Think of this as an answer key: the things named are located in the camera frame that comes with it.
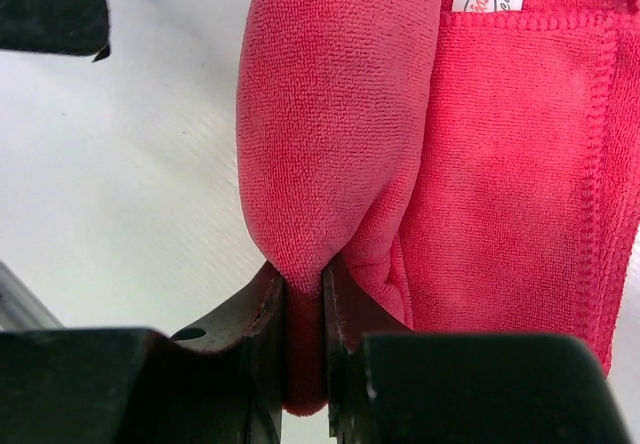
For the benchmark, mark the aluminium mounting rail frame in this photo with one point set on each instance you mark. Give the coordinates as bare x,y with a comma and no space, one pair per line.
20,309

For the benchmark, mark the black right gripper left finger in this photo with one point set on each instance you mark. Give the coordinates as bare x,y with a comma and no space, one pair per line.
218,380

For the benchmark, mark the pink microfiber towel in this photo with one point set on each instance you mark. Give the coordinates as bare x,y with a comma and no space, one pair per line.
476,171

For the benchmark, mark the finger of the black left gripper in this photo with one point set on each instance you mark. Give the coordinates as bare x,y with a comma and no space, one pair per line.
61,27

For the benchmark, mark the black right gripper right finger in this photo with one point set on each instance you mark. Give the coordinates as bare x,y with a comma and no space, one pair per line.
389,384

